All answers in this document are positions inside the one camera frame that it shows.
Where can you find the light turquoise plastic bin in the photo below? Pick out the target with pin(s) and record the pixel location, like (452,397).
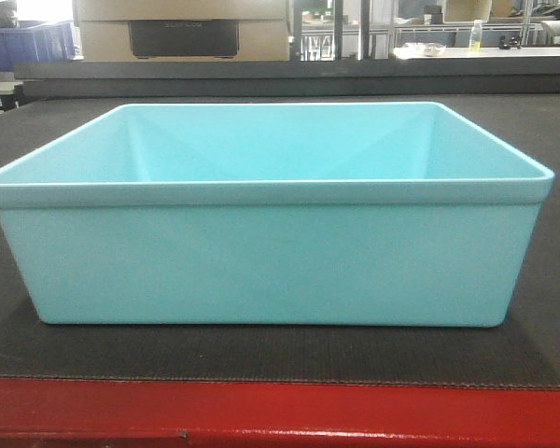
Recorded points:
(401,213)

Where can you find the cardboard box with black insert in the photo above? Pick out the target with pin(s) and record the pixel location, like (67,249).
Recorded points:
(182,31)

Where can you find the clear plastic bottle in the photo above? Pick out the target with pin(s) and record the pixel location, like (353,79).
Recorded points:
(475,35)

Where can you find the red conveyor frame edge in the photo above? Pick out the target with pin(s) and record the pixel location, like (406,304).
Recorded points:
(53,413)

